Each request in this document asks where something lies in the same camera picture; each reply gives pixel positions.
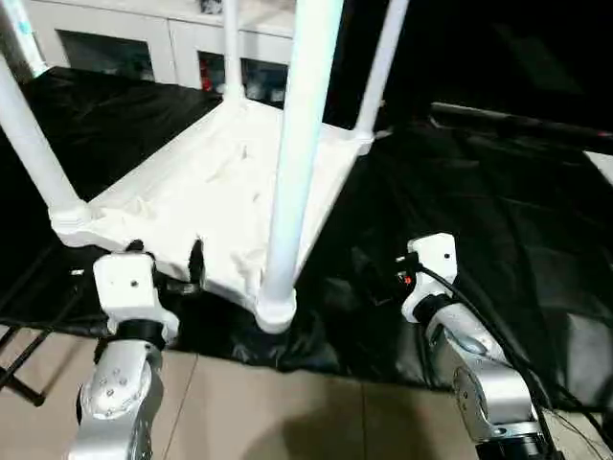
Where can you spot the white plastic table top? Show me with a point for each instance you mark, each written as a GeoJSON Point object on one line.
{"type": "Point", "coordinates": [191, 182]}

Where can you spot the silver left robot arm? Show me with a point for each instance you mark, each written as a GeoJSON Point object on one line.
{"type": "Point", "coordinates": [120, 383]}

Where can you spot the black table mat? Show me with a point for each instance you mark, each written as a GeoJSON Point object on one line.
{"type": "Point", "coordinates": [479, 215]}

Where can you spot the red item in cabinet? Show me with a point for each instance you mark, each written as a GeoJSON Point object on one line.
{"type": "Point", "coordinates": [206, 79]}

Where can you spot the white glass-door cabinet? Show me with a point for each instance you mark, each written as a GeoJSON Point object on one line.
{"type": "Point", "coordinates": [167, 38]}

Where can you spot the white board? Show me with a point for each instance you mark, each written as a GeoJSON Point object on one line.
{"type": "Point", "coordinates": [601, 165]}

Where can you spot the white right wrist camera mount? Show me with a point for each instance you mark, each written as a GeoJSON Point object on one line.
{"type": "Point", "coordinates": [433, 254]}

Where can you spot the black folding table frame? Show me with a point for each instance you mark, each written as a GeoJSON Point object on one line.
{"type": "Point", "coordinates": [24, 388]}

